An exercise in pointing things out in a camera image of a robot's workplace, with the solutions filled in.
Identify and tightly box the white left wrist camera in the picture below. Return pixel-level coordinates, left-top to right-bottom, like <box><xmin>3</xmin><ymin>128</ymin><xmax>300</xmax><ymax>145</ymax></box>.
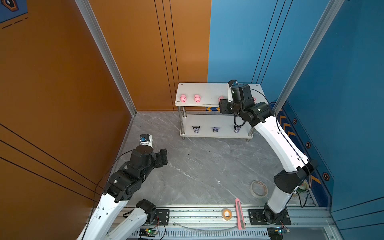
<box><xmin>140</xmin><ymin>134</ymin><xmax>153</xmax><ymax>147</ymax></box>

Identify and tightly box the clear tape roll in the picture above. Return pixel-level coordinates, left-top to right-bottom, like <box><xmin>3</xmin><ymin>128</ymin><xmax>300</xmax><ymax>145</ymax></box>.
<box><xmin>250</xmin><ymin>180</ymin><xmax>269</xmax><ymax>199</ymax></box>

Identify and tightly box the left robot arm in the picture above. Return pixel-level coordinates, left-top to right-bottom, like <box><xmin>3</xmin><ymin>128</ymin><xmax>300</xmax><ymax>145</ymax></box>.
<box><xmin>78</xmin><ymin>145</ymin><xmax>168</xmax><ymax>240</ymax></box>

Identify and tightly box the aluminium corner post left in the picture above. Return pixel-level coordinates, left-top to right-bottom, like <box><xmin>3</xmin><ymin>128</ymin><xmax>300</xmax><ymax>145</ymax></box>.
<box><xmin>75</xmin><ymin>0</ymin><xmax>137</xmax><ymax>117</ymax></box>

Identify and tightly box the pink utility knife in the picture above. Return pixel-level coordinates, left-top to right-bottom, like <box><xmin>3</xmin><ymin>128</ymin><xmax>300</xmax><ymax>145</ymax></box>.
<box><xmin>235</xmin><ymin>198</ymin><xmax>246</xmax><ymax>230</ymax></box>

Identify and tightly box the green tape roll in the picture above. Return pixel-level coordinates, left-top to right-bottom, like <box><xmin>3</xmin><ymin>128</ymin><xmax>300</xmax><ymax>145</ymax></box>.
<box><xmin>296</xmin><ymin>181</ymin><xmax>309</xmax><ymax>195</ymax></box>

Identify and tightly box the right circuit board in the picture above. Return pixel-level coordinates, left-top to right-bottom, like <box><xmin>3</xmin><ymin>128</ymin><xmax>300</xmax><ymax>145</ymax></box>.
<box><xmin>267</xmin><ymin>228</ymin><xmax>291</xmax><ymax>240</ymax></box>

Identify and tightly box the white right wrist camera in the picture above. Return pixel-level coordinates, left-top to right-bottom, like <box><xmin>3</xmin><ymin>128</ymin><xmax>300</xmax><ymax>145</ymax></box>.
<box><xmin>228</xmin><ymin>80</ymin><xmax>238</xmax><ymax>102</ymax></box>

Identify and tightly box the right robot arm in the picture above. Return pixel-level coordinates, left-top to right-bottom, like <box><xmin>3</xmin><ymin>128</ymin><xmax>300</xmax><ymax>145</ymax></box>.
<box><xmin>219</xmin><ymin>80</ymin><xmax>318</xmax><ymax>225</ymax></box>

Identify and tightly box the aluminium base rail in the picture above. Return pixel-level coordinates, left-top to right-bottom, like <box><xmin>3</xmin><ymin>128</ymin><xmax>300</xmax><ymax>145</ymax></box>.
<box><xmin>109</xmin><ymin>206</ymin><xmax>342</xmax><ymax>240</ymax></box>

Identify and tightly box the white two-tier shelf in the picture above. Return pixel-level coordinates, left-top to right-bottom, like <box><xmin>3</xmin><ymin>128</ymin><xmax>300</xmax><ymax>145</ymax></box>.
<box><xmin>175</xmin><ymin>80</ymin><xmax>276</xmax><ymax>141</ymax></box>

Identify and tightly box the small beige tape roll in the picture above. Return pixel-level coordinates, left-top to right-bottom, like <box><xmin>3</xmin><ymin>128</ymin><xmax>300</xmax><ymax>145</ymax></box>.
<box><xmin>222</xmin><ymin>208</ymin><xmax>233</xmax><ymax>221</ymax></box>

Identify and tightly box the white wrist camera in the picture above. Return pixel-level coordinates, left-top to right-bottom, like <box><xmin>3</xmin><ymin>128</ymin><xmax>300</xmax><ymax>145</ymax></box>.
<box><xmin>228</xmin><ymin>80</ymin><xmax>238</xmax><ymax>102</ymax></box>
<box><xmin>140</xmin><ymin>134</ymin><xmax>153</xmax><ymax>147</ymax></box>

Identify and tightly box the aluminium corner post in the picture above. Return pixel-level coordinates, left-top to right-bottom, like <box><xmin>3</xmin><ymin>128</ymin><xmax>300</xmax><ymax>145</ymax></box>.
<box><xmin>273</xmin><ymin>0</ymin><xmax>345</xmax><ymax>116</ymax></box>
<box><xmin>75</xmin><ymin>0</ymin><xmax>137</xmax><ymax>117</ymax></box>

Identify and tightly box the black purple figurine toy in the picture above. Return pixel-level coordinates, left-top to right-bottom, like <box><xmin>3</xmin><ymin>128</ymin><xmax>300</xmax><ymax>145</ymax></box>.
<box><xmin>234</xmin><ymin>126</ymin><xmax>241</xmax><ymax>134</ymax></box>

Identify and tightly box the aluminium corner post right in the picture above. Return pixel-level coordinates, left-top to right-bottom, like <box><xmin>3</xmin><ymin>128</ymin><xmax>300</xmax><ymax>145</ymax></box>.
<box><xmin>273</xmin><ymin>0</ymin><xmax>345</xmax><ymax>116</ymax></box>

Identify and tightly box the green circuit board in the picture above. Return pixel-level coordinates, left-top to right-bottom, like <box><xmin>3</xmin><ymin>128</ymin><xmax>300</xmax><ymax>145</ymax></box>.
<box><xmin>138</xmin><ymin>229</ymin><xmax>159</xmax><ymax>239</ymax></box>

